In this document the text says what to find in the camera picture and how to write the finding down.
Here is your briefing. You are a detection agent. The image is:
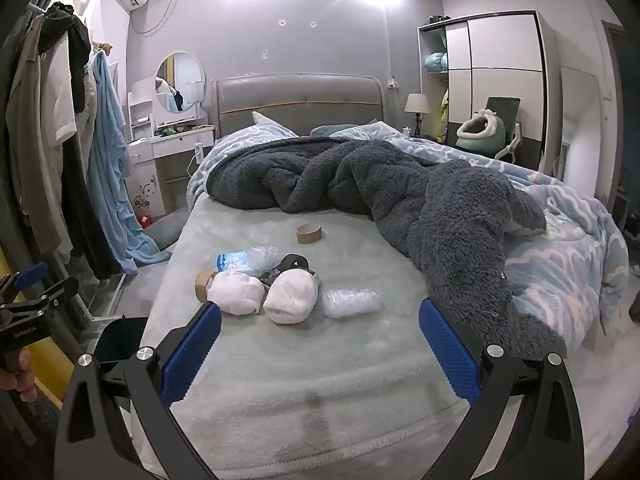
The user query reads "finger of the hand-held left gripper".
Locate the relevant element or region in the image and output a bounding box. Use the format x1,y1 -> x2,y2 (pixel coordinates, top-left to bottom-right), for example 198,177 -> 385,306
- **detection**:
0,262 -> 49,297
22,277 -> 81,317

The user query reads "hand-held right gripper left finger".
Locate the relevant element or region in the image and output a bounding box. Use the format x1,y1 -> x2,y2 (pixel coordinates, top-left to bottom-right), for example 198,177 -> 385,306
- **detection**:
52,301 -> 223,480

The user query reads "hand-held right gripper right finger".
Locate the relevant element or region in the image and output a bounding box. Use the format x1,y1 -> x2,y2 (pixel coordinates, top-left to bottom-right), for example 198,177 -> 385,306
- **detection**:
418,299 -> 586,480

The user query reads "dark trash bin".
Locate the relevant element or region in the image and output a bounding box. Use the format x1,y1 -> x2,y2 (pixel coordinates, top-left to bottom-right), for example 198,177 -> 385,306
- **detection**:
94,319 -> 149,367

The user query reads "blue tissue packet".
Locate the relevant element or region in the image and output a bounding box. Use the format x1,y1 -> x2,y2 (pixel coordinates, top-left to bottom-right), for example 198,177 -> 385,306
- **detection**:
216,250 -> 256,274

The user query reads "person's left hand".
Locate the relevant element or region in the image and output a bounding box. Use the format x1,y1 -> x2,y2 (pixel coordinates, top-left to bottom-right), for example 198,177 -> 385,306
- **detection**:
0,347 -> 39,404

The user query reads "white clothes rack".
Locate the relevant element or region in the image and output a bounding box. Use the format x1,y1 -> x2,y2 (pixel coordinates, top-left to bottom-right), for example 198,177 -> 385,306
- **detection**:
25,2 -> 127,322

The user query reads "cardboard tape core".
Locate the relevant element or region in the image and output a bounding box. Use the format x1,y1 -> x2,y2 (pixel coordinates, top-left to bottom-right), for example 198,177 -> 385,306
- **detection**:
194,270 -> 217,304
296,223 -> 324,245

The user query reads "white rolled sock left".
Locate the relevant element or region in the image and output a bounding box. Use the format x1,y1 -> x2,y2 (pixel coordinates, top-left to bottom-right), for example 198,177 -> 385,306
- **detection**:
206,271 -> 266,316

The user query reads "small clear bubble wrap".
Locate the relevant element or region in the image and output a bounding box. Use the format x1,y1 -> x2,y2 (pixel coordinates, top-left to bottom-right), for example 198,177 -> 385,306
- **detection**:
249,245 -> 282,274

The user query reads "grey floor pillow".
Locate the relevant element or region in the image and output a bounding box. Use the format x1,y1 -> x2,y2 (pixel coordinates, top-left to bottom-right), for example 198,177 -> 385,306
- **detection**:
144,209 -> 191,252

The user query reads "black crumpled item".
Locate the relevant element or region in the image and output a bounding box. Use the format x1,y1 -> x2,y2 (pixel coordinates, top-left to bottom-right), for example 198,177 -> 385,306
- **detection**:
259,254 -> 321,287

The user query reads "dark grey fleece blanket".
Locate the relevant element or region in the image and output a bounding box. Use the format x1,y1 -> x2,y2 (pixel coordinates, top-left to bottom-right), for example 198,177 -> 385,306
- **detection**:
207,135 -> 569,362

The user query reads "light blue hanging towel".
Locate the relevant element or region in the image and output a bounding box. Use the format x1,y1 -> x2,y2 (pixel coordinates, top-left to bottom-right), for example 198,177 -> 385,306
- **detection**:
87,50 -> 174,267

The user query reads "blue patterned duvet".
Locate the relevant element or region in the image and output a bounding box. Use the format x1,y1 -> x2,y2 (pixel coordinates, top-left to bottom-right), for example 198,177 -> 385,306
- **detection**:
187,120 -> 632,337

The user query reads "grey hanging jacket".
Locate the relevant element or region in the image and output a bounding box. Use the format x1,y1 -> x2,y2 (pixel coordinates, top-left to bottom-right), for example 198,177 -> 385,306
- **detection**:
5,10 -> 76,257

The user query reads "white dressing table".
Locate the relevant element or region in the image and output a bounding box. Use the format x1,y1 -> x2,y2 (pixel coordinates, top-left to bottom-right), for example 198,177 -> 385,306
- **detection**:
125,77 -> 217,217

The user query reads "white hanging shirt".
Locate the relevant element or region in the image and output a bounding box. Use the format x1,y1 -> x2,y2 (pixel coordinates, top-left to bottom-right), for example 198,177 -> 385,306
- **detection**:
39,35 -> 78,147

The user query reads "green plush seat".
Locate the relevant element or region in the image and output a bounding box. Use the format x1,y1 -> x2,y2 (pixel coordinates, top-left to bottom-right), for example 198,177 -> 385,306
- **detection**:
455,108 -> 510,152

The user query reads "blue patterned pillow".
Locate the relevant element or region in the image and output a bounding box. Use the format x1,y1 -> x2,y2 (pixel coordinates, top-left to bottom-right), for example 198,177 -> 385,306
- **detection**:
251,111 -> 299,139

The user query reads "black hanging garment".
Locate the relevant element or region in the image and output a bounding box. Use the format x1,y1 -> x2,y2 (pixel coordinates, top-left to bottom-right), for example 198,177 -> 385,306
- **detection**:
39,2 -> 92,107

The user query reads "round mirror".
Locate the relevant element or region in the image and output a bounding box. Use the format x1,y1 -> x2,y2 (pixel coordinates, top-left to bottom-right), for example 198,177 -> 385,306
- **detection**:
155,52 -> 207,114

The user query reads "black chair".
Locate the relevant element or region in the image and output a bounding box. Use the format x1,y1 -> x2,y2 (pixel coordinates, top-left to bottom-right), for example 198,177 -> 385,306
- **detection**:
484,97 -> 524,164

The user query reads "bedside table lamp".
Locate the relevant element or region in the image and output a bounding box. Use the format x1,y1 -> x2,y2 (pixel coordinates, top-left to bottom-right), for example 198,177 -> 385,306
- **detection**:
403,92 -> 430,137

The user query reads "grey padded headboard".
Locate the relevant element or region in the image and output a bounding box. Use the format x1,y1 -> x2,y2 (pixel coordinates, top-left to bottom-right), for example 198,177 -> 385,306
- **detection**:
215,74 -> 385,142

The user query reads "blue plush toy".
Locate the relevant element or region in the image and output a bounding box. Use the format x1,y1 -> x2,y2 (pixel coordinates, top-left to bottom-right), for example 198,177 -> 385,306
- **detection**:
423,51 -> 450,74

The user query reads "white wardrobe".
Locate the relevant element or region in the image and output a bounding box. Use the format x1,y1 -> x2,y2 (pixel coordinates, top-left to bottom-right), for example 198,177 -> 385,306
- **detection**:
417,10 -> 562,177

